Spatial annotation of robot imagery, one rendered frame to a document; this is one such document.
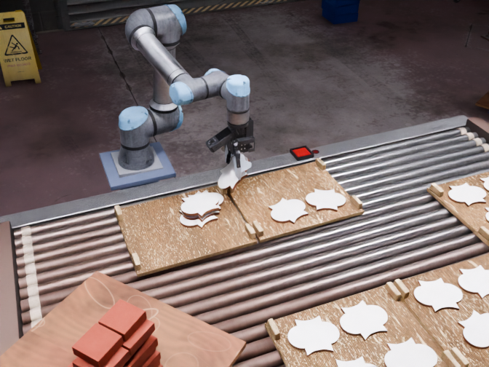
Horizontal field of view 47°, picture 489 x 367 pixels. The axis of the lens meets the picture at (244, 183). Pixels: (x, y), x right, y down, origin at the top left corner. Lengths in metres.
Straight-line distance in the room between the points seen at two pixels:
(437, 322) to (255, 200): 0.76
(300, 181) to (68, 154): 2.42
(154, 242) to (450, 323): 0.95
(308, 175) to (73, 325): 1.09
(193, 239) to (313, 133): 2.56
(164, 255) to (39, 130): 2.90
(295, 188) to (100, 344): 1.18
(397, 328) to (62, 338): 0.90
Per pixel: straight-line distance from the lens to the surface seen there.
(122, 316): 1.17
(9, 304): 1.79
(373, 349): 1.61
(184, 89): 1.81
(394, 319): 1.70
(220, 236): 1.89
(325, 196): 2.07
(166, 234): 1.92
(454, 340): 1.69
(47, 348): 1.53
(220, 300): 1.71
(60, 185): 3.92
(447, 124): 2.72
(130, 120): 2.25
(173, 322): 1.51
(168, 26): 2.13
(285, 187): 2.12
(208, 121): 4.45
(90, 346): 1.14
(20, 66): 5.34
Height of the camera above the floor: 2.18
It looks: 36 degrees down
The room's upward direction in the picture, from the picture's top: straight up
